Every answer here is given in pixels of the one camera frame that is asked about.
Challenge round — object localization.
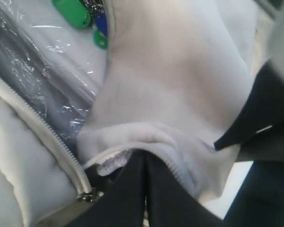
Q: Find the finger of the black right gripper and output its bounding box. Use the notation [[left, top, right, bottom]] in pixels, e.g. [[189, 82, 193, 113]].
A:
[[214, 61, 284, 162]]

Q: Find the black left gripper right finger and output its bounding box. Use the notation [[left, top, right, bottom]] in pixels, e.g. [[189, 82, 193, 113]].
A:
[[145, 154, 222, 227]]

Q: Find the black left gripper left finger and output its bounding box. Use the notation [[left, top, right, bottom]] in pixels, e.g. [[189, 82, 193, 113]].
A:
[[34, 150, 147, 227]]

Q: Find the beige duffel bag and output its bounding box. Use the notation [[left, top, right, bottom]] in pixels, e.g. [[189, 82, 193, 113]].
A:
[[0, 0, 284, 227]]

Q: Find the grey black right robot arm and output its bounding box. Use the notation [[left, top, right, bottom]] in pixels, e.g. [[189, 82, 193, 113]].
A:
[[214, 61, 284, 227]]

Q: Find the clear plastic wrap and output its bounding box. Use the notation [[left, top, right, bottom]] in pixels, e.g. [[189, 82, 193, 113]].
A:
[[0, 0, 107, 143]]

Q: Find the small green key tag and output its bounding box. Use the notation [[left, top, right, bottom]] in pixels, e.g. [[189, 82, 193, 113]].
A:
[[93, 30, 108, 50]]

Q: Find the blue plastic key tag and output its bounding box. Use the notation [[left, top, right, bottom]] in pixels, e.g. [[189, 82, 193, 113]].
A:
[[94, 12, 108, 38]]

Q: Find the green plastic key tag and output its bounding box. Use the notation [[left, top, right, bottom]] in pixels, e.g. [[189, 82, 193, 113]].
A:
[[52, 0, 93, 29]]

